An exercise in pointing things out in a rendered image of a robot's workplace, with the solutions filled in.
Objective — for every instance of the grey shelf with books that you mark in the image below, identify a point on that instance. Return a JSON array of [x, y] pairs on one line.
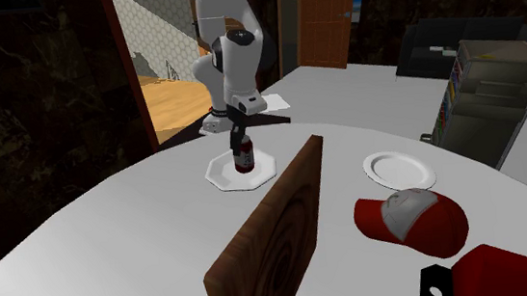
[[486, 101]]

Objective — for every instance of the dark sofa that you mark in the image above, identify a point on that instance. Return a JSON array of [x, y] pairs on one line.
[[424, 36]]

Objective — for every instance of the brown wooden board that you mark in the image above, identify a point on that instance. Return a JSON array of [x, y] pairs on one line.
[[275, 241]]

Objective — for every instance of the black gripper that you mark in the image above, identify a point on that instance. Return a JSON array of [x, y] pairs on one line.
[[236, 130]]

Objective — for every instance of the red bottle with white label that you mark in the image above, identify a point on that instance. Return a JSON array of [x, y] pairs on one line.
[[247, 159]]

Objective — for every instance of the white round plate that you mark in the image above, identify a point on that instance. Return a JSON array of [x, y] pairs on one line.
[[399, 170]]

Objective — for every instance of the white octagonal plate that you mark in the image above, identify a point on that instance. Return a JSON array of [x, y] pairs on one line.
[[221, 175]]

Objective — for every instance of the brown wooden door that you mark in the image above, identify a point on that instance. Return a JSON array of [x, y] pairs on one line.
[[326, 20]]

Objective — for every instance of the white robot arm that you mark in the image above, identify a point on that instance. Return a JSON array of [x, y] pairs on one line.
[[234, 69]]

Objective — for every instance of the red and white cap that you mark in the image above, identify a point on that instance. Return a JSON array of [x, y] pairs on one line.
[[434, 228]]

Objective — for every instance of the red box with black bracket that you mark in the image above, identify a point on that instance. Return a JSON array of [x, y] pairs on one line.
[[504, 274]]

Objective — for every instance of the blue wall picture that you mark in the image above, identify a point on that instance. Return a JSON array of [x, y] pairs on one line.
[[357, 9]]

